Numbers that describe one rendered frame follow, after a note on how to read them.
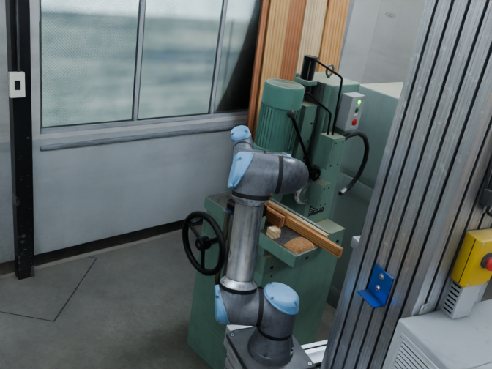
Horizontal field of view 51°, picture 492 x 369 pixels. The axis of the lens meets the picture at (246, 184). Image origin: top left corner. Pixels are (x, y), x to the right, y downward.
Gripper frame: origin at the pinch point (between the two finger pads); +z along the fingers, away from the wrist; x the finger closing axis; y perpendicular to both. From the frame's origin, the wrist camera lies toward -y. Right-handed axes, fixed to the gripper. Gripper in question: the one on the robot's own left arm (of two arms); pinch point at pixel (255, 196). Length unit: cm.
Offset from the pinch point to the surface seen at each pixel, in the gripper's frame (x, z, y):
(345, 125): -6, -3, 53
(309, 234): -19.6, 19.5, 7.9
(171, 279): 86, 105, -28
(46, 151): 138, 8, -41
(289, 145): 2.4, -8.2, 26.0
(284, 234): -11.6, 18.1, 0.8
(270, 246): -12.3, 16.4, -8.2
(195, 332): 27, 82, -46
